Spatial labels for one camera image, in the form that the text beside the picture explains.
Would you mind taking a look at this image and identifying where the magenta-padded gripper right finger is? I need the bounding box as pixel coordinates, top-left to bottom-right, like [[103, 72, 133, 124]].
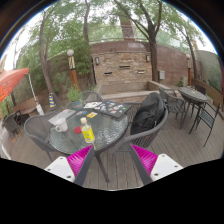
[[128, 143, 184, 186]]

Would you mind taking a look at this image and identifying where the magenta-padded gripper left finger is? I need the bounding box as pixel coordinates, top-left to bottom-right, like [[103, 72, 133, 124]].
[[44, 144, 97, 187]]

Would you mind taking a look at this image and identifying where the clear bottle with yellow label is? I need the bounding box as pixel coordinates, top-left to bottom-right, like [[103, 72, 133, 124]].
[[80, 117, 96, 144]]

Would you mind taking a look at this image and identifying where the white ceramic mug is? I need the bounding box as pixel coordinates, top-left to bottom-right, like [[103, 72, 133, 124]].
[[54, 117, 69, 133]]

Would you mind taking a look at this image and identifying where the silver laptop with stickers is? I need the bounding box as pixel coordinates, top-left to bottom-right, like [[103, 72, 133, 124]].
[[47, 108, 77, 126]]

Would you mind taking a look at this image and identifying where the black backpack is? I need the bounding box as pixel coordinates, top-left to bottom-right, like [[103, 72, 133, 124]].
[[129, 92, 167, 136]]

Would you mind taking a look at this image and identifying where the black metal patio chair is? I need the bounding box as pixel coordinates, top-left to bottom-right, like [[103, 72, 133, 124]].
[[189, 101, 221, 148]]

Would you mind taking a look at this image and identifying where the dark patio chair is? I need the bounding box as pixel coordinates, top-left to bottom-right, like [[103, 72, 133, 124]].
[[1, 109, 23, 134]]

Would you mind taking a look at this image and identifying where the blue and yellow striped cone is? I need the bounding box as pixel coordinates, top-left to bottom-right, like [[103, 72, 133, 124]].
[[48, 92, 57, 109]]

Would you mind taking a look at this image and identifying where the white sticker sheet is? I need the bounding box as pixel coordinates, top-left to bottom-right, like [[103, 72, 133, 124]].
[[83, 101, 104, 110]]

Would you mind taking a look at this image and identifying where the wooden bench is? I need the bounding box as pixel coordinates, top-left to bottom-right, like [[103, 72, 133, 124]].
[[13, 98, 38, 114]]

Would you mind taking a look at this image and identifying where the green plant in blue pot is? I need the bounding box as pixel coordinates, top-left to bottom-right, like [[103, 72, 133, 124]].
[[66, 86, 84, 111]]

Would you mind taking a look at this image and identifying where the round dark patio table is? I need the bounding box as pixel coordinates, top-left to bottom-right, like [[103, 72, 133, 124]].
[[177, 86, 208, 129]]

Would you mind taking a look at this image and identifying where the black laptop with stickers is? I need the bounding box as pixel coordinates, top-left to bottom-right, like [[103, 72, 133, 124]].
[[94, 100, 133, 119]]

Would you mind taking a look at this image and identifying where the orange parasol with white pole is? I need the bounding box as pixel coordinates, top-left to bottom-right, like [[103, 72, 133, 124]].
[[0, 67, 45, 116]]

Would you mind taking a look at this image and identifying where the tall tree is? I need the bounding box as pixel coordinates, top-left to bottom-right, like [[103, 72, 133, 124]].
[[114, 0, 164, 83], [36, 3, 64, 106], [176, 23, 201, 80], [82, 0, 98, 88]]

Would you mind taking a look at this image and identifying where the brown lamp post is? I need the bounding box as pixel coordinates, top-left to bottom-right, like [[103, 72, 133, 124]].
[[185, 53, 193, 87]]

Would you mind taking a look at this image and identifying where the lamp post with white globe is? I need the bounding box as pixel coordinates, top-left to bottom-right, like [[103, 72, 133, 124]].
[[66, 49, 80, 90]]

